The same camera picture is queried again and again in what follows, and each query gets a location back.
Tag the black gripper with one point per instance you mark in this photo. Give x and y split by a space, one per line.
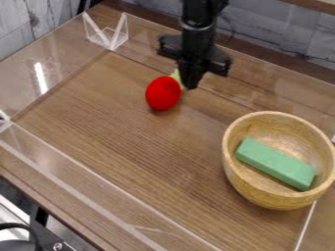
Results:
196 58

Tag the red toy fruit green stem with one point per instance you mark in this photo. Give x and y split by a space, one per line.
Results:
164 91

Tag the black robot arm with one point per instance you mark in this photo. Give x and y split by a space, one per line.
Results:
198 20

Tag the wooden bowl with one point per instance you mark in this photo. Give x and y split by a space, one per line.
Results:
297 138

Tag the green rectangular block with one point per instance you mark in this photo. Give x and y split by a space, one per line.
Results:
276 164

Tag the clear acrylic corner bracket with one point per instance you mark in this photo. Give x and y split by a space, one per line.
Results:
106 37

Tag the clear acrylic tray wall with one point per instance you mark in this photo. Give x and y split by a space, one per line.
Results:
128 177

